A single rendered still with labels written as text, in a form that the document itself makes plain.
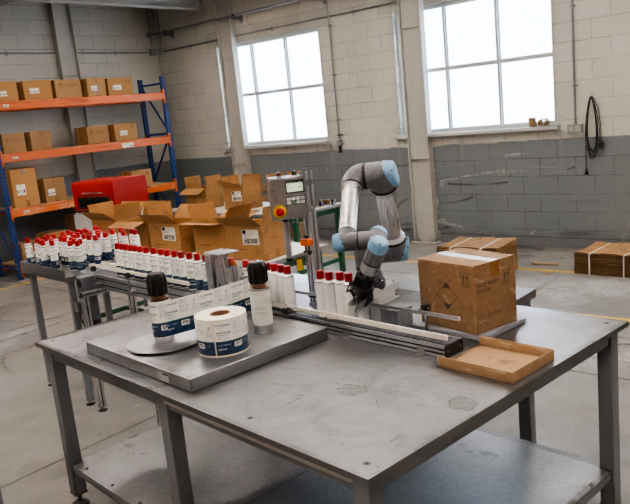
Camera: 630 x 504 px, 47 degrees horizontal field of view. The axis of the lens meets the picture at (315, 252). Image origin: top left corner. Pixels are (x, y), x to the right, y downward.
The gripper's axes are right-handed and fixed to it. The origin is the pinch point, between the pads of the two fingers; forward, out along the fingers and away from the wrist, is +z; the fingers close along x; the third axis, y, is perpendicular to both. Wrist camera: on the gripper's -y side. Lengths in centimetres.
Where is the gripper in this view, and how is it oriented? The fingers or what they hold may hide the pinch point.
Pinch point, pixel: (357, 309)
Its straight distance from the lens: 295.9
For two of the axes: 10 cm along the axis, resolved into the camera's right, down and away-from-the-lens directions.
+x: 6.4, 5.5, -5.4
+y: -7.2, 2.0, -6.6
